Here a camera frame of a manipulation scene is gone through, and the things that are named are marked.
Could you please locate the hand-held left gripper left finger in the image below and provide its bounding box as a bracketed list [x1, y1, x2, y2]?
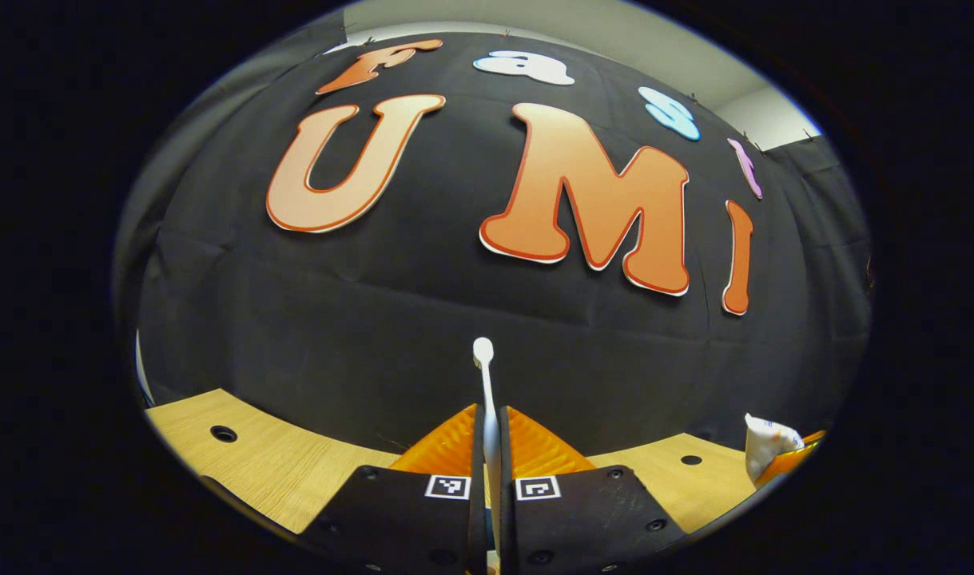
[301, 403, 488, 575]

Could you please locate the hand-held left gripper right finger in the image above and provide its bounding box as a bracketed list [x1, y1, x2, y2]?
[498, 406, 689, 575]

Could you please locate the white toothpaste tube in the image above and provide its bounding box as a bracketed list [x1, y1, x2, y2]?
[743, 412, 805, 485]

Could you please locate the white blue toothbrush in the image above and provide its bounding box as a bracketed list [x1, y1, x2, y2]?
[471, 336, 504, 564]

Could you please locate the wooden desktop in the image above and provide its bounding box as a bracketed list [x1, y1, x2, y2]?
[145, 388, 767, 575]

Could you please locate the black backdrop cloth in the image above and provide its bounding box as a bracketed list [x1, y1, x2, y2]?
[115, 16, 873, 460]

